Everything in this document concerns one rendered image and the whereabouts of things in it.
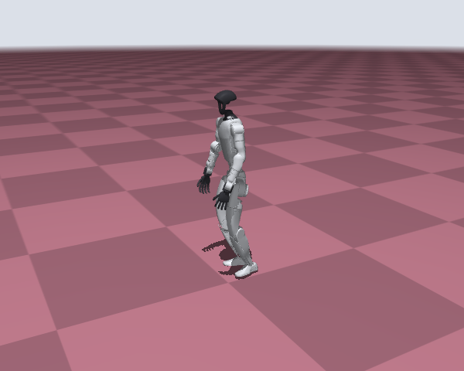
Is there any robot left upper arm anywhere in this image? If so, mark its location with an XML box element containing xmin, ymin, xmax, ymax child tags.
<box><xmin>230</xmin><ymin>122</ymin><xmax>246</xmax><ymax>163</ymax></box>

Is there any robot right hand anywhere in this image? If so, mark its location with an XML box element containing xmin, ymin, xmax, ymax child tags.
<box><xmin>197</xmin><ymin>167</ymin><xmax>212</xmax><ymax>194</ymax></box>

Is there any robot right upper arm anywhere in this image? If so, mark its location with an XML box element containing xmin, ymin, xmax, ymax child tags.
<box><xmin>210</xmin><ymin>117</ymin><xmax>222</xmax><ymax>152</ymax></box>

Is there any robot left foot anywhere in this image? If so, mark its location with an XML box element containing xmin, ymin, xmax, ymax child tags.
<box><xmin>235</xmin><ymin>262</ymin><xmax>258</xmax><ymax>277</ymax></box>

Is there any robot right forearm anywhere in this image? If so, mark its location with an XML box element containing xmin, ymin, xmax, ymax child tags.
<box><xmin>206</xmin><ymin>148</ymin><xmax>219</xmax><ymax>174</ymax></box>

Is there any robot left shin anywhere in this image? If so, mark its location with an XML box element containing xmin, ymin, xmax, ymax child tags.
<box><xmin>230</xmin><ymin>228</ymin><xmax>253</xmax><ymax>266</ymax></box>

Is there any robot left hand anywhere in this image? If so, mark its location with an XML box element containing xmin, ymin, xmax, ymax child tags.
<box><xmin>213</xmin><ymin>183</ymin><xmax>234</xmax><ymax>210</ymax></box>

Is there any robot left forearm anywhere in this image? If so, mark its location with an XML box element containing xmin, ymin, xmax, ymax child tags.
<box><xmin>224</xmin><ymin>155</ymin><xmax>243</xmax><ymax>191</ymax></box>

